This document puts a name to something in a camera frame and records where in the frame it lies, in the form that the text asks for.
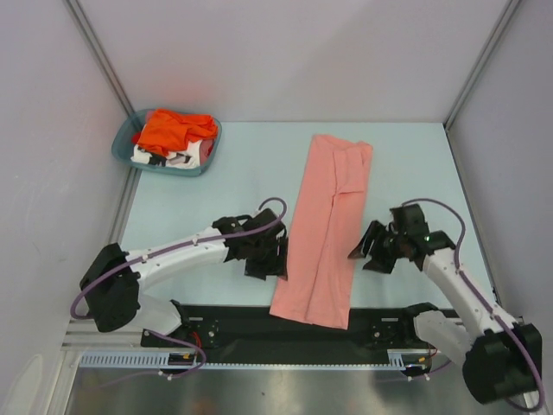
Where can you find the orange t shirt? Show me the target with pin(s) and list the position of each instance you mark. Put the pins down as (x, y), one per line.
(167, 131)

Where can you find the salmon pink t shirt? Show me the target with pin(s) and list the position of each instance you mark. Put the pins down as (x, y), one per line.
(325, 227)

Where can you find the white t shirt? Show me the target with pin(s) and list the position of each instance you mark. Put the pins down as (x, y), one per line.
(189, 158)

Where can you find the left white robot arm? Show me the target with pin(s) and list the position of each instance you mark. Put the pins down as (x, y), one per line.
(116, 285)

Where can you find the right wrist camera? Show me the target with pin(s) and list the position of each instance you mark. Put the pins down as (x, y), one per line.
(409, 220)

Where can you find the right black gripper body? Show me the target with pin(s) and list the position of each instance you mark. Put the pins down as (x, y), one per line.
(387, 244)

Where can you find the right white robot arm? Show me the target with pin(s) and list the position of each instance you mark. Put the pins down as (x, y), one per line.
(499, 357)

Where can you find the blue slotted cable duct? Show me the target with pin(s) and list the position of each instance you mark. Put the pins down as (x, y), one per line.
(124, 359)

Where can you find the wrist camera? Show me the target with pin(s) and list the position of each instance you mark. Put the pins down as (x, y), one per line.
(409, 220)
(265, 222)

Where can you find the red garment in basket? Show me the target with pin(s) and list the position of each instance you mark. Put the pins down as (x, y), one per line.
(206, 148)

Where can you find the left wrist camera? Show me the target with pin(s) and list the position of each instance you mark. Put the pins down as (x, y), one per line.
(265, 222)

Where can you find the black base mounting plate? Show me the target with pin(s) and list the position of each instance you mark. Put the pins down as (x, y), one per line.
(251, 335)

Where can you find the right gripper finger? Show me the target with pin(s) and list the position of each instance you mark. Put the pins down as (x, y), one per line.
(382, 266)
(375, 230)

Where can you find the blue plastic laundry basket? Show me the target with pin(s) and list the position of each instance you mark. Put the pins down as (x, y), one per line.
(122, 147)

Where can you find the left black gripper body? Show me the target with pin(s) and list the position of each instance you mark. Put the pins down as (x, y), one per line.
(264, 260)

